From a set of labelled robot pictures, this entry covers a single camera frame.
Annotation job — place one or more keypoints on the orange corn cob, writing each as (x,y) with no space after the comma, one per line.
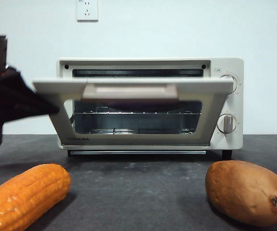
(25,195)

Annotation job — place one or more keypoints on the white wall socket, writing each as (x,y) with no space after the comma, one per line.
(87,10)

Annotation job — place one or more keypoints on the cream timer knob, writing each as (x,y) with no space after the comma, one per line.
(226,124)

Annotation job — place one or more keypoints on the cream temperature knob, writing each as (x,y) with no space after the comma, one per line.
(232,80)

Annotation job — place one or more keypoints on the cream Toshiba toaster oven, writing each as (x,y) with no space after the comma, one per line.
(227,67)

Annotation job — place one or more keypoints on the brown sweet potato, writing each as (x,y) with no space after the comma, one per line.
(242,190)

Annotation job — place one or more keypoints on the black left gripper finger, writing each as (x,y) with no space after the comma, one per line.
(18,110)
(23,89)

